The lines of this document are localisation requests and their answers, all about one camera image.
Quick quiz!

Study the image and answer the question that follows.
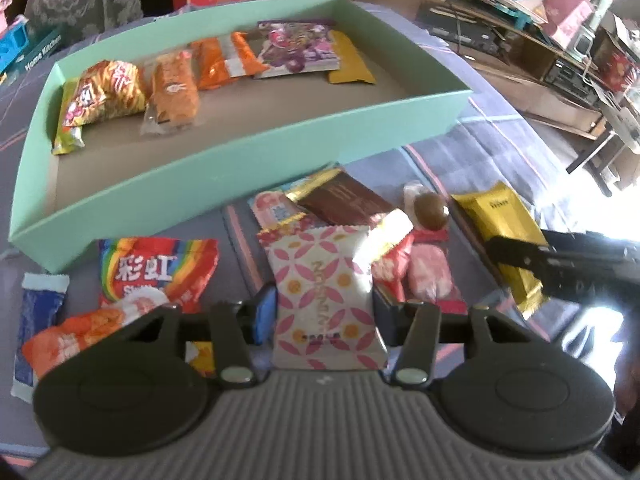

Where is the blue white snack packet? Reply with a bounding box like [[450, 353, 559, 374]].
[[11, 272, 71, 403]]

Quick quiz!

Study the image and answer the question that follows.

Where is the black electronic device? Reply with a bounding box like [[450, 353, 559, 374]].
[[417, 2, 511, 58]]

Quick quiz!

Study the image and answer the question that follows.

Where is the orange red snack packet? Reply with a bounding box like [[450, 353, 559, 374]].
[[21, 292, 171, 381]]

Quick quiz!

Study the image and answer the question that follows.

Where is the long mustard yellow packet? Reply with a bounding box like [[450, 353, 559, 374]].
[[327, 30, 377, 86]]

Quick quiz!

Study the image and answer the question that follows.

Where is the brown chocolate packet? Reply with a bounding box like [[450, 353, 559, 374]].
[[285, 167, 401, 228]]

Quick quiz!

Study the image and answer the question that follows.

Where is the rainbow candy packet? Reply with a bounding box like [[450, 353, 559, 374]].
[[97, 237, 221, 318]]

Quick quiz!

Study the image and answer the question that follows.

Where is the gold yellow snack packet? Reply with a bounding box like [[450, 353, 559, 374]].
[[450, 182, 550, 318]]

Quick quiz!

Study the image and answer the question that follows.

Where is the wooden shelf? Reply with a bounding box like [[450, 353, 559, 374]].
[[415, 0, 640, 141]]

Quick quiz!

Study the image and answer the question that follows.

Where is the clear breaded cutlet packet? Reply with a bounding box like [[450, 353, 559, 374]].
[[140, 50, 206, 137]]

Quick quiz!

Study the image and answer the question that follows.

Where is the white pink floral snack packet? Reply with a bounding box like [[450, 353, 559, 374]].
[[256, 225, 390, 372]]

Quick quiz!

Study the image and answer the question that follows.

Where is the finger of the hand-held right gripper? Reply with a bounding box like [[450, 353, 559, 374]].
[[484, 234, 548, 278]]

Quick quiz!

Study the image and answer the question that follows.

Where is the black stereo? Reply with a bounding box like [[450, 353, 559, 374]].
[[542, 57, 608, 106]]

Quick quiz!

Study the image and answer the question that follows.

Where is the blue toy sink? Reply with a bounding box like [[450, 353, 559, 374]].
[[0, 15, 31, 73]]

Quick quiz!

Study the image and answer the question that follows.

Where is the brown ball snack packet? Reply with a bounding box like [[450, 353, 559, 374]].
[[402, 180, 450, 231]]

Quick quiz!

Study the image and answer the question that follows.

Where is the mint green cardboard box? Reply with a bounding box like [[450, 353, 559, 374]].
[[9, 0, 473, 273]]

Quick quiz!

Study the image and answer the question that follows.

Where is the pink meat snack packet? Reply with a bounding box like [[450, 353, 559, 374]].
[[406, 227, 468, 311]]

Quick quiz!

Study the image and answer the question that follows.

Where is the dark wooden stool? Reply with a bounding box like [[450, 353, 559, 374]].
[[567, 130, 631, 196]]

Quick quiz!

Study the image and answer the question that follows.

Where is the large orange snack packet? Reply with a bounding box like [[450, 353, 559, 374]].
[[190, 31, 271, 92]]

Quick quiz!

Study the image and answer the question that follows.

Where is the red yellow striped snack packet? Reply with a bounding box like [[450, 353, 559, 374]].
[[52, 59, 151, 156]]

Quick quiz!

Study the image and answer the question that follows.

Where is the purple grape candy packet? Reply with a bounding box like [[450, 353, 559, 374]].
[[252, 20, 342, 80]]

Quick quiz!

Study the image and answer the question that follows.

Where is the pink gift bag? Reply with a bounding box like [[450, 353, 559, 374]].
[[542, 0, 596, 46]]

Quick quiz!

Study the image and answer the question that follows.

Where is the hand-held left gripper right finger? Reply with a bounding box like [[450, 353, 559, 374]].
[[372, 290, 528, 390]]

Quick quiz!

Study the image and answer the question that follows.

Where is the teal toy box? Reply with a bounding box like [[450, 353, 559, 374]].
[[0, 22, 68, 86]]

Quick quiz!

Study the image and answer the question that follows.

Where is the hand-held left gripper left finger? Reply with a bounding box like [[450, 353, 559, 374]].
[[125, 282, 277, 390]]

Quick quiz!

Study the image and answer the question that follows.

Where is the small pink candy packet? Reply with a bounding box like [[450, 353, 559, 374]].
[[248, 187, 306, 228]]

